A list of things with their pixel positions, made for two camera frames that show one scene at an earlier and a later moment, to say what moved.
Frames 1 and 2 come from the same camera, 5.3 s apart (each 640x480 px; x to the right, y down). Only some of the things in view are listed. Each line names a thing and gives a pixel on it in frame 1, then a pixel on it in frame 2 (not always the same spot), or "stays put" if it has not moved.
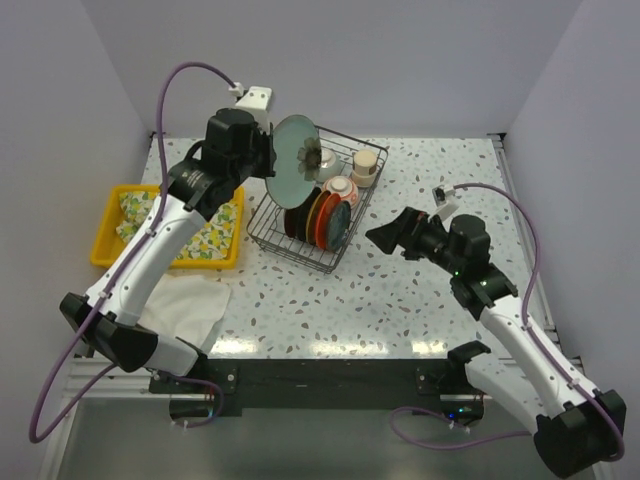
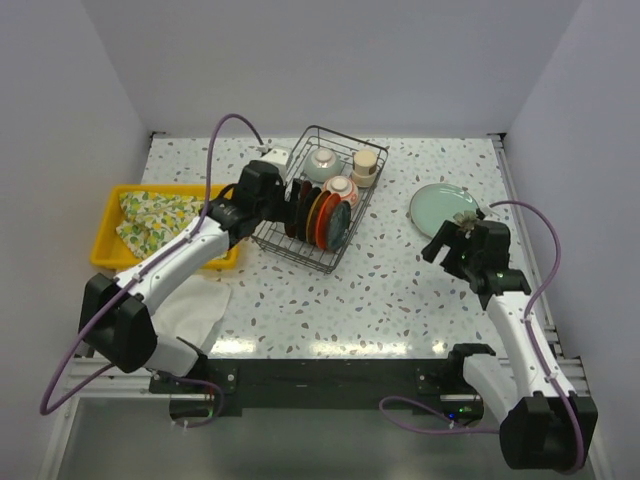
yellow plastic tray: x=106 y=244 stays put
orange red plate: x=327 y=205 stays put
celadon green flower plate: x=298 y=153 -> x=436 y=203
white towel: x=188 y=307 stays put
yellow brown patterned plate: x=312 y=217 stays put
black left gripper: x=266 y=140 -> x=286 y=210
